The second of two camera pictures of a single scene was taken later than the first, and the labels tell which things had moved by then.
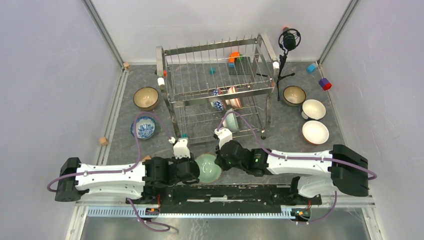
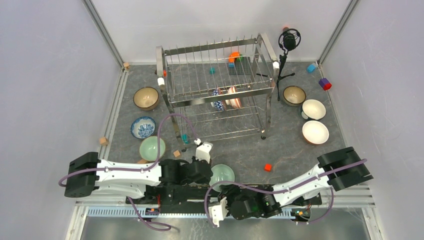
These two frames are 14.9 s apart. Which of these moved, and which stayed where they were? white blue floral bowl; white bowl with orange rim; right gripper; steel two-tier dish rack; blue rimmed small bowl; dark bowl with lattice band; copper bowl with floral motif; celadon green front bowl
Moved: right gripper; celadon green front bowl
Stayed: copper bowl with floral motif; white blue floral bowl; white bowl with orange rim; steel two-tier dish rack; dark bowl with lattice band; blue rimmed small bowl
